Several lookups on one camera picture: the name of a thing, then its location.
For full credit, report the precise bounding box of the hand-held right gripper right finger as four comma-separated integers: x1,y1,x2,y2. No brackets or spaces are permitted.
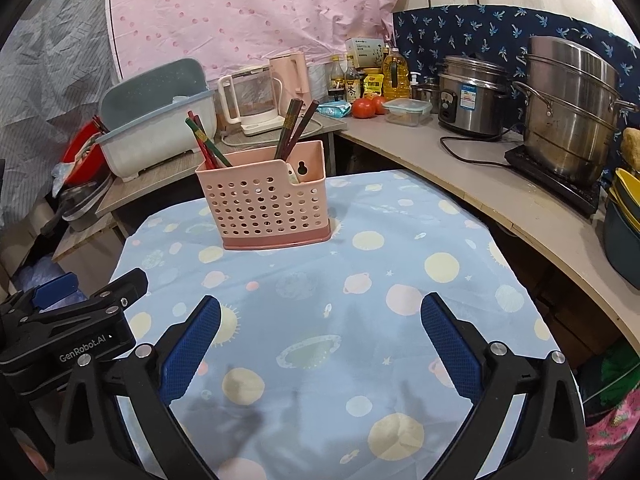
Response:
420,292,587,480

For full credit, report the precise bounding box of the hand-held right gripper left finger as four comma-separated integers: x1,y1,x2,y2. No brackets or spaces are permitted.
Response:
54,295,222,480

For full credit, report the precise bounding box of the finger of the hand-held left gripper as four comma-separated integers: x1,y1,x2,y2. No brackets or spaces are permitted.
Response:
0,272,85,323
25,267,150,329

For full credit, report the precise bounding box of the pink perforated utensil basket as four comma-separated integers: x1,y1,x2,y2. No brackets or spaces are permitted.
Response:
195,140,333,252

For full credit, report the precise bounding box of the green chopstick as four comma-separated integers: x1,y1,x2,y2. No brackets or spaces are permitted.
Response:
185,118,233,168

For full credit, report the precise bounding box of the red chopstick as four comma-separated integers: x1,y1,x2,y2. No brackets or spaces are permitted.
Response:
188,110,219,169
195,115,223,169

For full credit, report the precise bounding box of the brown chopstick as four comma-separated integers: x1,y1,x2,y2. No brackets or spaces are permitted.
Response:
278,101,304,161
273,99,297,161

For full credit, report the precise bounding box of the maroon chopstick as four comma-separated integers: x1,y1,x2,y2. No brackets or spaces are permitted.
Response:
287,100,320,161

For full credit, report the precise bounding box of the purple plastic bag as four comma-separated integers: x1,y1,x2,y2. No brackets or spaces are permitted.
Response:
12,252,63,293

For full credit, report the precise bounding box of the dark frying pan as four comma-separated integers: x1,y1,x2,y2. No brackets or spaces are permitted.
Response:
42,174,114,237

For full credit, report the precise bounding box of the blue planet print tablecloth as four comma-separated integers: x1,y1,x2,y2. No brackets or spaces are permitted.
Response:
107,169,587,480

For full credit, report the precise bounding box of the red plastic basin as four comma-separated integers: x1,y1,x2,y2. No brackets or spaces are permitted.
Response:
62,120,104,187

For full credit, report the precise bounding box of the white and grey dish drainer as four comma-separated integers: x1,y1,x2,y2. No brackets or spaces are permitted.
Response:
95,57,219,184

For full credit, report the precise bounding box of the light wooden counter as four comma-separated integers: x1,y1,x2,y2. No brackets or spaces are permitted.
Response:
52,110,640,352

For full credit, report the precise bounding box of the pink floral cloth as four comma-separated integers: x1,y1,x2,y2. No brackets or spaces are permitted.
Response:
584,399,640,480

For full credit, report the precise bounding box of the black induction cooker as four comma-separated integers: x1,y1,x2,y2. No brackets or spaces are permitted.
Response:
503,143,601,219

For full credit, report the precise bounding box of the dark green basin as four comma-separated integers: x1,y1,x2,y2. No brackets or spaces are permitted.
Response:
602,202,640,292

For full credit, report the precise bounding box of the grey patterned cloth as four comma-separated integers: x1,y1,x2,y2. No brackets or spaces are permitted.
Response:
0,0,122,162

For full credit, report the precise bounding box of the white glass kettle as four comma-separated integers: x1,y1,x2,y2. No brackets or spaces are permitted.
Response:
216,65,286,136

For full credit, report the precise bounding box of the stack of yellow bowls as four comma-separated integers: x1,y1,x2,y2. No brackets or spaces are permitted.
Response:
607,167,640,242

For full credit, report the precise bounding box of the clear glass food container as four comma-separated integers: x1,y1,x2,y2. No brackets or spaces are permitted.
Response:
382,98,432,127

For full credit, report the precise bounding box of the steel rice cooker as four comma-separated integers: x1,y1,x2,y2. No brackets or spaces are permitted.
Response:
437,54,511,139

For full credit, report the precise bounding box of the small steel pot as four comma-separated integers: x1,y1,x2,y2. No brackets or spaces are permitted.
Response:
412,85,444,112

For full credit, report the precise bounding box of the steel steamer pot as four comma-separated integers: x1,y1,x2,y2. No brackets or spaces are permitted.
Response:
512,35,639,187

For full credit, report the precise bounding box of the blue wet wipes packet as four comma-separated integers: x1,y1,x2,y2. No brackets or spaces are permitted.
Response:
317,101,354,120

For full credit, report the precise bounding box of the pink electric kettle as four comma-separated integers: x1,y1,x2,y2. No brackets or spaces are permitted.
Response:
269,51,311,107

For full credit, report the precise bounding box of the brown root vegetable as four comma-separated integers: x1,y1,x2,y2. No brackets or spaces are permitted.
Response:
621,127,640,172

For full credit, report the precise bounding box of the yellow seasoning packet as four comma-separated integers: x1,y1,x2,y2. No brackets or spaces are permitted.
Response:
362,72,386,102

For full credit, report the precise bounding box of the yellow cooking oil bottle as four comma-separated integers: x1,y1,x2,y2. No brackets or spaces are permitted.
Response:
382,48,412,101

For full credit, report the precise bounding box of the dark vinegar bottle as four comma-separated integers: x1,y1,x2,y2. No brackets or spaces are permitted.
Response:
345,62,364,104

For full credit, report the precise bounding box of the dark soy sauce bottle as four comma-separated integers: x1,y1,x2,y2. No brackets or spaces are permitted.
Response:
327,57,347,104

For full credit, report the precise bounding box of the pink dotted curtain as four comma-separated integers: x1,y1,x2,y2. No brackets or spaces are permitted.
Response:
107,0,419,87

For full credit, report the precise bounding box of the white and green carton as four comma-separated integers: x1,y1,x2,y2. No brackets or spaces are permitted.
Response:
344,37,384,72

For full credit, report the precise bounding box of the black power cable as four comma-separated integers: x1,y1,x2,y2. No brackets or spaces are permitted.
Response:
439,132,522,168

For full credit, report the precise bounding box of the blue printed wall cloth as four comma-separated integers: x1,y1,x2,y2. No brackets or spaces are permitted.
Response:
392,3,640,112

